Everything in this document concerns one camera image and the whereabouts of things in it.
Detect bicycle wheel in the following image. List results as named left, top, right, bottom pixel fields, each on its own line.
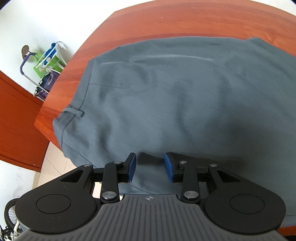
left=0, top=198, right=23, bottom=241

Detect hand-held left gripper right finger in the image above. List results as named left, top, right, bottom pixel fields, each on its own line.
left=163, top=152, right=243, bottom=204

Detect purple shopping trolley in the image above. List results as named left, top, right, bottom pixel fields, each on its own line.
left=20, top=52, right=60, bottom=98

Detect white and blue wire rack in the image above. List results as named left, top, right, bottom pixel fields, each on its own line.
left=35, top=41, right=67, bottom=72

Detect green bag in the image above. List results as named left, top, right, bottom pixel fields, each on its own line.
left=33, top=53, right=65, bottom=79

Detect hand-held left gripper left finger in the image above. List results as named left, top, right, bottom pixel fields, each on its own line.
left=55, top=152, right=137, bottom=204

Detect red-brown wooden door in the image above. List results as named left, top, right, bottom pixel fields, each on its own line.
left=0, top=71, right=51, bottom=172

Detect dark grey pants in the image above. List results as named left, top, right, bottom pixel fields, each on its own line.
left=53, top=37, right=296, bottom=218

